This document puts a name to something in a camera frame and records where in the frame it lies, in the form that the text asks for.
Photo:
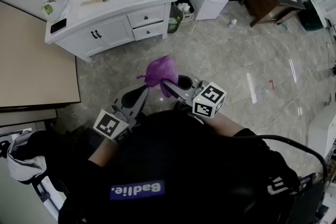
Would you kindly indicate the purple cloth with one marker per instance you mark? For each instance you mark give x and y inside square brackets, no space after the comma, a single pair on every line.
[160,70]

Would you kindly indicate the person's left forearm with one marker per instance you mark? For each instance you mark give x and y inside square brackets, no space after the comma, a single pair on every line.
[103,152]

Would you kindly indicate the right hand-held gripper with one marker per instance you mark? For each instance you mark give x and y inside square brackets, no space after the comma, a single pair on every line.
[207,102]

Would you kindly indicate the small white bottle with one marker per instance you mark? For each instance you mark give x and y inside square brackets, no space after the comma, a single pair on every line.
[232,24]

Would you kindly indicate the beige panel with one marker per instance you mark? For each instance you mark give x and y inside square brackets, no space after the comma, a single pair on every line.
[34,60]

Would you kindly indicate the white cabinet drawer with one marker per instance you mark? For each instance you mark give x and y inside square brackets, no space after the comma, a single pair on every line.
[143,32]
[139,17]

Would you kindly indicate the white plastic bag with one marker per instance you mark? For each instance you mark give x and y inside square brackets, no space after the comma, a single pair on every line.
[61,0]

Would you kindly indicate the dark green mesh bin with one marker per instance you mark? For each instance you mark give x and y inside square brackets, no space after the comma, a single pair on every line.
[173,21]

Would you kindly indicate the grey garment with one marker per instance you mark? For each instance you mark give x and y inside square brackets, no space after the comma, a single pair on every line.
[23,165]

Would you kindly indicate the black and white bin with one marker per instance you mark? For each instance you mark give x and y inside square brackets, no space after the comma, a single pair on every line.
[190,14]

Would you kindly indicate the person's right forearm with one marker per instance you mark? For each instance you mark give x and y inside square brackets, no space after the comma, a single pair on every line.
[220,124]

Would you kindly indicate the white box appliance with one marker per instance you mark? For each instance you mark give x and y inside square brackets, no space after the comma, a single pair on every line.
[321,133]

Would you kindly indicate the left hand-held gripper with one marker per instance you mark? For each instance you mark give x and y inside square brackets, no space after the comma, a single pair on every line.
[110,124]

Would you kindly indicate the white cabinet door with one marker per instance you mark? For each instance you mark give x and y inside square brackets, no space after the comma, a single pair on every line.
[115,31]
[78,43]

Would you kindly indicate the black phone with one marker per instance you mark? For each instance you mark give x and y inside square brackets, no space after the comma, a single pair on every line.
[58,25]

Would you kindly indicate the person's black shirt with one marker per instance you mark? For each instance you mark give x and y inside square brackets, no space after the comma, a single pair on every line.
[170,154]

